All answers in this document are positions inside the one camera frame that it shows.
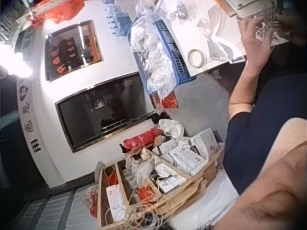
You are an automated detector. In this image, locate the person's right hand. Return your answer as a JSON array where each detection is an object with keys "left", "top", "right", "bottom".
[{"left": 274, "top": 11, "right": 295, "bottom": 41}]

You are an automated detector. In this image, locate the person's left hand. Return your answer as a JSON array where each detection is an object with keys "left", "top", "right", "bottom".
[{"left": 239, "top": 16, "right": 274, "bottom": 59}]

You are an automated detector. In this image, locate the white lace piece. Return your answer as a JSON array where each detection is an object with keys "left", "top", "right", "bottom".
[{"left": 255, "top": 22, "right": 274, "bottom": 42}]

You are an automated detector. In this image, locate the grey metal machine base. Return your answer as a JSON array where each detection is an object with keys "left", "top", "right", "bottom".
[{"left": 227, "top": 0, "right": 276, "bottom": 19}]

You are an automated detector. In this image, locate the brown wooden board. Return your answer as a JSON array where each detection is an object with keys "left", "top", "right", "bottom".
[{"left": 216, "top": 0, "right": 241, "bottom": 18}]

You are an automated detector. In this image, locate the large printed paper sheet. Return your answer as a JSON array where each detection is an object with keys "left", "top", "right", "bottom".
[{"left": 165, "top": 0, "right": 248, "bottom": 75}]

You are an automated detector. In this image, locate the roll of clear tape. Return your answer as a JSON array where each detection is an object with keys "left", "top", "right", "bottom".
[{"left": 187, "top": 48, "right": 207, "bottom": 69}]

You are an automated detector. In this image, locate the pile of small metal parts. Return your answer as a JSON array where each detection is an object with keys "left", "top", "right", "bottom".
[{"left": 169, "top": 4, "right": 189, "bottom": 21}]

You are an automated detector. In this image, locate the blue plastic crate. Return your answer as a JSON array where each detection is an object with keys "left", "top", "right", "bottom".
[{"left": 128, "top": 19, "right": 194, "bottom": 87}]

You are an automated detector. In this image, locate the heap of clear plastic bags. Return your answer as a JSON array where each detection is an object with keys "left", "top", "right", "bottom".
[{"left": 129, "top": 15, "right": 177, "bottom": 99}]

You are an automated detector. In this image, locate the red printed packet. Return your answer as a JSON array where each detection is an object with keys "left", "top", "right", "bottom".
[{"left": 149, "top": 92, "right": 179, "bottom": 109}]

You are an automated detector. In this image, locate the white printed carton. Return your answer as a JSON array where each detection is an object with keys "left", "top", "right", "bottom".
[{"left": 190, "top": 127, "right": 219, "bottom": 158}]

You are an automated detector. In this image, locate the crumpled white plastic bag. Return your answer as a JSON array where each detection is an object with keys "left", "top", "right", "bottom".
[{"left": 157, "top": 118, "right": 185, "bottom": 140}]

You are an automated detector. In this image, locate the pack of water bottles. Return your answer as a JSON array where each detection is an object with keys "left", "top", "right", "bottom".
[{"left": 105, "top": 4, "right": 133, "bottom": 37}]

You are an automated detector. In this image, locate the black cloth bundle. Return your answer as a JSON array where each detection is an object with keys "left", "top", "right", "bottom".
[{"left": 149, "top": 112, "right": 170, "bottom": 126}]

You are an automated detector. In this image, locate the red wrapped roll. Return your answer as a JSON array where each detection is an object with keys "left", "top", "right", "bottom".
[{"left": 121, "top": 126, "right": 166, "bottom": 154}]

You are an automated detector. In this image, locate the white cloth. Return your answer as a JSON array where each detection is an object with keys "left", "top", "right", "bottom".
[{"left": 171, "top": 171, "right": 240, "bottom": 230}]

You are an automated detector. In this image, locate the divided cardboard box of goods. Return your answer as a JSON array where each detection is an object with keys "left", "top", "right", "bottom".
[{"left": 96, "top": 140, "right": 225, "bottom": 230}]

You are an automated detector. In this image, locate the red plastic bag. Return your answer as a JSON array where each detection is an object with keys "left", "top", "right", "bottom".
[{"left": 30, "top": 0, "right": 85, "bottom": 25}]

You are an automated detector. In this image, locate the bright lamp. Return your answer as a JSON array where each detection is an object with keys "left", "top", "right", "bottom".
[{"left": 0, "top": 44, "right": 34, "bottom": 79}]

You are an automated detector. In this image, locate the wire mesh basket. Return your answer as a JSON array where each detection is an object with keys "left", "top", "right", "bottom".
[{"left": 253, "top": 0, "right": 283, "bottom": 24}]

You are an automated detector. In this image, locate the large framed wall window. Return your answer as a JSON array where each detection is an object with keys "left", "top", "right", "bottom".
[{"left": 55, "top": 72, "right": 155, "bottom": 154}]

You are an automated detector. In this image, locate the small framed wall window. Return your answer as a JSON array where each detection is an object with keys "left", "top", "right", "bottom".
[{"left": 44, "top": 20, "right": 104, "bottom": 82}]

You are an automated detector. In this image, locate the beige cord coil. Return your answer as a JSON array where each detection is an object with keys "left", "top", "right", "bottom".
[{"left": 105, "top": 191, "right": 176, "bottom": 230}]

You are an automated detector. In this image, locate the white wall banner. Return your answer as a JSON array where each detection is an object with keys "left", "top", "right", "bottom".
[{"left": 16, "top": 78, "right": 42, "bottom": 154}]

